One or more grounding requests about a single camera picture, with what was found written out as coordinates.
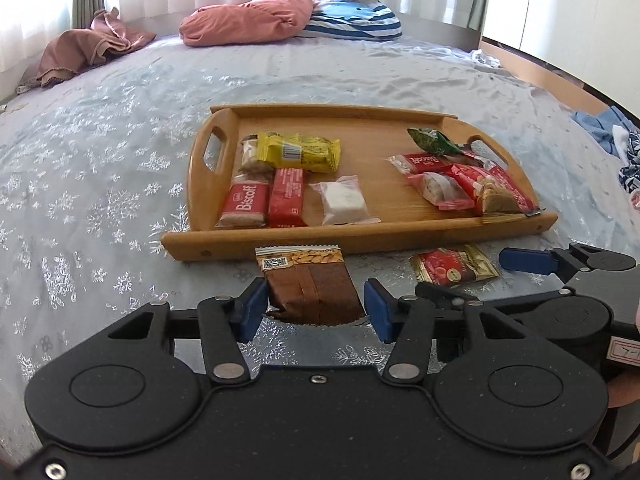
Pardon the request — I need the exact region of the red gold mini packet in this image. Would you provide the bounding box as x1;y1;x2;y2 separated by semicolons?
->
410;245;500;287

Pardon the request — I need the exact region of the red nut snack bag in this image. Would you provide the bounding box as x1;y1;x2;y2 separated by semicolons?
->
446;164;527;216

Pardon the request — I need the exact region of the brown almond cake packet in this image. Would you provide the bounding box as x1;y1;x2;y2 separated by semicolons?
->
255;245;364;326

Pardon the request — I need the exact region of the clear red biscuit packet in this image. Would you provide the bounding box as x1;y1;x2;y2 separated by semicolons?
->
407;172;475;211

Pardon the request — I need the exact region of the white marshmallow packet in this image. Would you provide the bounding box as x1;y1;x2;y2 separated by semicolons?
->
310;176;380;226

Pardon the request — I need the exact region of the dark red wafer packet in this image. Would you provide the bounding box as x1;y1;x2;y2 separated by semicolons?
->
267;168;306;228

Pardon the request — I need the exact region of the green snack packet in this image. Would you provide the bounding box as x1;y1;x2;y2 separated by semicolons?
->
407;128;464;156

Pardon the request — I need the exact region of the beige cookie bar packet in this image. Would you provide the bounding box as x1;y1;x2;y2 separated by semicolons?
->
240;134;274;174

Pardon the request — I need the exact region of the yellow snack packet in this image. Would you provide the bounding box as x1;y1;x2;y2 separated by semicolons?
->
257;131;341;174

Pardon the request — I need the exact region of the small red Biscoff packet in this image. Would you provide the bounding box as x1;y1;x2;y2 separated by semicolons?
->
387;153;451;176

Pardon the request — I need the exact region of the blue clothes pile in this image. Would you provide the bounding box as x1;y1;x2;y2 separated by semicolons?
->
572;106;640;210

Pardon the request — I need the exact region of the wooden serving tray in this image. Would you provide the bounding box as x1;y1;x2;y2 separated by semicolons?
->
160;102;559;264

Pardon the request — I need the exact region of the light blue bed sheet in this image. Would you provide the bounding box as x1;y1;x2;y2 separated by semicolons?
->
1;38;639;463

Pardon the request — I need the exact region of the white wardrobe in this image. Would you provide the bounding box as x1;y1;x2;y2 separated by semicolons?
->
484;0;639;116

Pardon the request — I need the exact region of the blue striped pillow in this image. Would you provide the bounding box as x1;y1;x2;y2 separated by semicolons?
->
299;0;402;42

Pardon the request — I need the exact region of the pink pillow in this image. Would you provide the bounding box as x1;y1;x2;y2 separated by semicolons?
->
179;0;314;47

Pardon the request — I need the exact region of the mauve crumpled cloth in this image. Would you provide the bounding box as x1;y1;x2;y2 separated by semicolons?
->
29;8;156;88

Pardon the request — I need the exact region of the wooden bed frame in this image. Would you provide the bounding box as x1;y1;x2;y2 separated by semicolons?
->
480;41;608;115

